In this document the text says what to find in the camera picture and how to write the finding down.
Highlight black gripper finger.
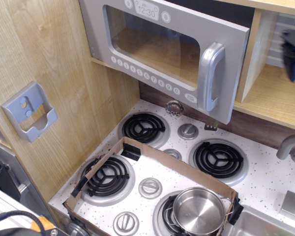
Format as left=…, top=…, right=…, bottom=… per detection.
left=281, top=29, right=295, bottom=82

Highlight silver toy microwave door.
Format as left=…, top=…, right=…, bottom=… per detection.
left=80, top=0, right=254, bottom=124

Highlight wooden shelf board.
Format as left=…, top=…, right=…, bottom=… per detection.
left=91, top=58, right=295, bottom=132

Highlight silver toy faucet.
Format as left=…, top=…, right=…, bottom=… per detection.
left=276, top=135, right=295, bottom=162

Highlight hanging metal slotted spatula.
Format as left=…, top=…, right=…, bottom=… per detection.
left=204, top=123, right=218, bottom=131

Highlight hanging metal strainer ladle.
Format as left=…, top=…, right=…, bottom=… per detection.
left=165, top=100, right=184, bottom=117

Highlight back right black burner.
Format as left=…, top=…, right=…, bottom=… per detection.
left=188, top=139, right=249, bottom=186

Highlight black burner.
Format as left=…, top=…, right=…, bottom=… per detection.
left=188, top=139, right=249, bottom=186
left=82, top=155, right=136, bottom=207
left=118, top=112, right=171, bottom=149
left=152, top=191, right=187, bottom=236

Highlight back silver stove knob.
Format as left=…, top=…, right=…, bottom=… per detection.
left=177, top=123, right=199, bottom=140

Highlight silver stove knob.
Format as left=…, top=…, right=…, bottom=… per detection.
left=163, top=148, right=182, bottom=160
left=113, top=211, right=140, bottom=236
left=177, top=123, right=199, bottom=140
left=138, top=177, right=163, bottom=199

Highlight middle silver stove knob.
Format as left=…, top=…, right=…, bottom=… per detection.
left=163, top=148, right=182, bottom=160

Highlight back left black burner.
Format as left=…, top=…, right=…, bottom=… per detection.
left=118, top=112, right=171, bottom=149

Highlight metal sink basin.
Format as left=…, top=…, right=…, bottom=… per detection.
left=222, top=205, right=295, bottom=236

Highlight stainless steel pot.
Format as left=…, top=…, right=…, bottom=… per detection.
left=164, top=187, right=235, bottom=236

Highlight centre silver stove knob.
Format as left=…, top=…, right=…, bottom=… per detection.
left=138, top=177, right=163, bottom=199

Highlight front right black burner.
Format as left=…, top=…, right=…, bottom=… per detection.
left=152, top=191, right=187, bottom=236

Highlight front left black burner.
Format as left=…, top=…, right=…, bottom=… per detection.
left=82, top=155, right=136, bottom=207

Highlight front silver stove knob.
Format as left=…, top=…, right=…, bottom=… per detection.
left=113, top=211, right=140, bottom=236

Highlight silver oven front knob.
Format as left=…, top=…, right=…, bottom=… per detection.
left=68, top=223, right=89, bottom=236

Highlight brown cardboard barrier frame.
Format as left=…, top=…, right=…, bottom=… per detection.
left=64, top=138, right=237, bottom=236

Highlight grey wall phone holder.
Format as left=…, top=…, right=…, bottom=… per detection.
left=1, top=81, right=58, bottom=143

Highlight black braided cable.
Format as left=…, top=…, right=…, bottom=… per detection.
left=0, top=210, right=46, bottom=236

